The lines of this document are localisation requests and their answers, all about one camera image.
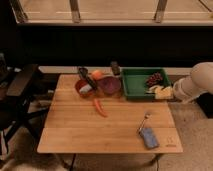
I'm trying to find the purple plate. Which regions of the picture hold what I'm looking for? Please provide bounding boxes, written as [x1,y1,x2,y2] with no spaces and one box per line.
[97,76,121,95]

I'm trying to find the green plastic tray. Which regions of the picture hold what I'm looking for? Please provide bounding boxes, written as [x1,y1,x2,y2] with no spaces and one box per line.
[121,67,171,100]

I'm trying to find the red bowl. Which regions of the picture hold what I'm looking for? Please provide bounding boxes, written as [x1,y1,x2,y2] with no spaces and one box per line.
[75,80,94,98]

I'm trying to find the yellow food pieces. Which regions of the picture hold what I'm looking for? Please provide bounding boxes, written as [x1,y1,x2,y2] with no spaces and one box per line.
[147,85,173,99]

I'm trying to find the black chair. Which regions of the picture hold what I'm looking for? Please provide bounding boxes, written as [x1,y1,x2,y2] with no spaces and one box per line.
[0,53,48,158]

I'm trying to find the blue sponge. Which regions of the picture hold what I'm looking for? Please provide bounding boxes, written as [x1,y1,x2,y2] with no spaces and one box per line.
[139,127,159,149]

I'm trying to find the white object in bowl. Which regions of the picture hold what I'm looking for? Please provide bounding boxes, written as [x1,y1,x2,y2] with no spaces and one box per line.
[79,84,92,94]

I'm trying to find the black spatula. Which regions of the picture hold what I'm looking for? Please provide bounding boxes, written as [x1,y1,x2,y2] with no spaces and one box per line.
[78,67,97,90]

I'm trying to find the dark red grapes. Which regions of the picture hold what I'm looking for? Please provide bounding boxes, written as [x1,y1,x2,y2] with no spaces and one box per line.
[146,72,163,87]

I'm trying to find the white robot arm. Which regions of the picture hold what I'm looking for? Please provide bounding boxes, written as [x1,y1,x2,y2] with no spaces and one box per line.
[173,62,213,103]

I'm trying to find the black eraser block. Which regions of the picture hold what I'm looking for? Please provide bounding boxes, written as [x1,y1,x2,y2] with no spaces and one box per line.
[110,61,120,76]

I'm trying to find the wooden folding table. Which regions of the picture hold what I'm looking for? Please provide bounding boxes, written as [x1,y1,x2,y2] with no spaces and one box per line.
[37,74,183,154]

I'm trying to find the orange ball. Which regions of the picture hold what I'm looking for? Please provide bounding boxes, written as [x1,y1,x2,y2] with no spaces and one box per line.
[91,70,103,80]

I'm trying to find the orange carrot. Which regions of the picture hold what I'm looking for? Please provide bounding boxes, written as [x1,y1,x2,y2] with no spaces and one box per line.
[93,99,107,117]

